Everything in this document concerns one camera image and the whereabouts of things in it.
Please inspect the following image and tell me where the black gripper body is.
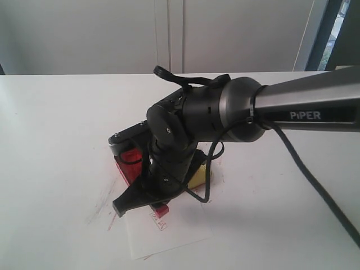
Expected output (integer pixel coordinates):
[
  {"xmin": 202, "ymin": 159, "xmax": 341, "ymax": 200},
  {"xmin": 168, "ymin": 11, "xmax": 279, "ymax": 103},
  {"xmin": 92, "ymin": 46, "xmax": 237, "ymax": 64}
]
[{"xmin": 132, "ymin": 138, "xmax": 205, "ymax": 207}]

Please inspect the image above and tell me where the red plastic stamp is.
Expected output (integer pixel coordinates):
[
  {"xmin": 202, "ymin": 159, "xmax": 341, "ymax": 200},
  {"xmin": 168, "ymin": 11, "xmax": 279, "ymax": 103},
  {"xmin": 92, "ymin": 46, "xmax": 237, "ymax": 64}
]
[{"xmin": 150, "ymin": 204, "xmax": 169, "ymax": 218}]

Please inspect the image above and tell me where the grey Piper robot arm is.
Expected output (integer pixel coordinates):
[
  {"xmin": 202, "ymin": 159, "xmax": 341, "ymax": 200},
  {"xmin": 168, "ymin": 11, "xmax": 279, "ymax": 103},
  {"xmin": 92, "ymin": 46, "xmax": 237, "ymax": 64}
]
[{"xmin": 109, "ymin": 66, "xmax": 359, "ymax": 216}]

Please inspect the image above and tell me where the red ink paste tin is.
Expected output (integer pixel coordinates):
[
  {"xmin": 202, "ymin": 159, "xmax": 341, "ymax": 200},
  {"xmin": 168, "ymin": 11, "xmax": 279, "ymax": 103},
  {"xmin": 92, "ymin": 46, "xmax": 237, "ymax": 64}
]
[{"xmin": 114, "ymin": 148, "xmax": 142, "ymax": 186}]

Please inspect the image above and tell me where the gold tin lid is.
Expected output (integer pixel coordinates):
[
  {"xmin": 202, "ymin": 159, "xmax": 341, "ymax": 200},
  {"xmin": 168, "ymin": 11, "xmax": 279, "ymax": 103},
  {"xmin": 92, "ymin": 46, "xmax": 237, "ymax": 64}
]
[{"xmin": 187, "ymin": 165, "xmax": 206, "ymax": 190}]

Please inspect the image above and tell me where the white paper sheet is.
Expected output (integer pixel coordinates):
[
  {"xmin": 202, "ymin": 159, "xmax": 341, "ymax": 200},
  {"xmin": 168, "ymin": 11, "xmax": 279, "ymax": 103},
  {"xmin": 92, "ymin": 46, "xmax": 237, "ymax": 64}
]
[{"xmin": 124, "ymin": 193, "xmax": 212, "ymax": 259}]

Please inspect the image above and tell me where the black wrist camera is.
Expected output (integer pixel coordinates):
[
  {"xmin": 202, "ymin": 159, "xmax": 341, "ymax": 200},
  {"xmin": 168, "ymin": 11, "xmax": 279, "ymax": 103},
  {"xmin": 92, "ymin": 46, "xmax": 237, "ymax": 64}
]
[{"xmin": 108, "ymin": 120, "xmax": 152, "ymax": 156}]

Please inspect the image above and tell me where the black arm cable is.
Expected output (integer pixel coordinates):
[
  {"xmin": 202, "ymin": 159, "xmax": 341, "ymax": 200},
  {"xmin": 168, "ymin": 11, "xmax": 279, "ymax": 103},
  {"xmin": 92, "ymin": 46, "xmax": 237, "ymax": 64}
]
[{"xmin": 120, "ymin": 65, "xmax": 360, "ymax": 240}]

